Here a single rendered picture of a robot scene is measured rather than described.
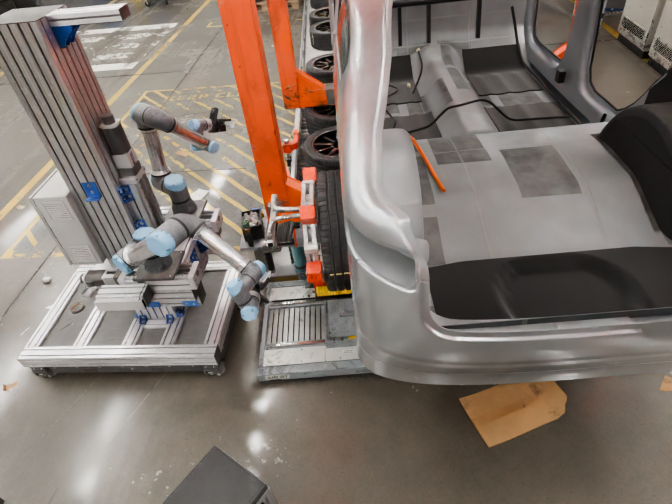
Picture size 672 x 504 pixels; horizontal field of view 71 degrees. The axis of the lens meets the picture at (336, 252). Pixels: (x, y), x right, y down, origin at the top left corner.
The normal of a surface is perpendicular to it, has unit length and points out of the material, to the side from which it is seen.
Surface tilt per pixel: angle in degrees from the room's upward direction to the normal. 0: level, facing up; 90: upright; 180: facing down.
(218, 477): 0
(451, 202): 22
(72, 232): 90
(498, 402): 1
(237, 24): 90
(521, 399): 2
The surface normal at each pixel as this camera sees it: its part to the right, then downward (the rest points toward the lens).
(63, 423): -0.09, -0.75
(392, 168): -0.06, -0.34
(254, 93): 0.04, 0.65
